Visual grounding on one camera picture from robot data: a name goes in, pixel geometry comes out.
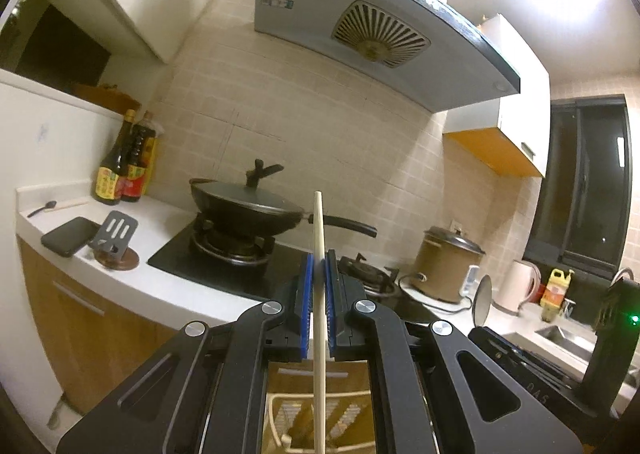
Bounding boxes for wooden chopstick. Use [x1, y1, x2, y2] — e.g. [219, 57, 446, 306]
[312, 191, 326, 453]

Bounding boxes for tan plastic utensil basket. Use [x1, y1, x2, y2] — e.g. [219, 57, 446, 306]
[261, 358, 377, 454]

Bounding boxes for yellow oil bottle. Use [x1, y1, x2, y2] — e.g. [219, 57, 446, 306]
[539, 268, 575, 323]

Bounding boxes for clear plastic spoon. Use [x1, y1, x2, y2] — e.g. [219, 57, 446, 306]
[472, 274, 492, 327]

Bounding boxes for sink faucet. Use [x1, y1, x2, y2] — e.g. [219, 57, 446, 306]
[611, 266, 634, 285]

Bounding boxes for wooden base cabinets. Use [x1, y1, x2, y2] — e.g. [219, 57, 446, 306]
[16, 235, 241, 417]

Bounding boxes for brown rice cooker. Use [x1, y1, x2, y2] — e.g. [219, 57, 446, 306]
[411, 226, 485, 304]

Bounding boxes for white electric kettle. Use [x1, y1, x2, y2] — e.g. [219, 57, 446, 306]
[491, 260, 541, 315]

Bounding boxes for gas stove cooktop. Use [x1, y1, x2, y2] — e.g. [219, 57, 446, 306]
[148, 222, 436, 324]

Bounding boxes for dark window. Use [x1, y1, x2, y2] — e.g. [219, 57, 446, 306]
[525, 94, 632, 278]

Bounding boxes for grey phone stand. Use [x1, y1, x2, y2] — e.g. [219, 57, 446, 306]
[89, 210, 140, 271]

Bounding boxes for black wok with lid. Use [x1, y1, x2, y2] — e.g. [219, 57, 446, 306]
[188, 158, 379, 239]

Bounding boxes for black smartphone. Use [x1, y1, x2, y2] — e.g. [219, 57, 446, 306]
[40, 217, 100, 258]

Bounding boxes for dark soy sauce bottle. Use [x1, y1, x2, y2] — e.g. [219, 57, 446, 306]
[93, 110, 136, 205]

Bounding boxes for small spoon on counter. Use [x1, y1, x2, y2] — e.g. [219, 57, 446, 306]
[26, 200, 88, 219]

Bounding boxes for dark vinegar bottle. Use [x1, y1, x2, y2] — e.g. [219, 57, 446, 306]
[122, 110, 157, 203]

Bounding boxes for grey range hood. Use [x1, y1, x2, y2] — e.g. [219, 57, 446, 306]
[254, 0, 521, 113]

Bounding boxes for white wall cabinet orange bottom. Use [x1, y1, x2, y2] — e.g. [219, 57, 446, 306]
[444, 14, 550, 178]

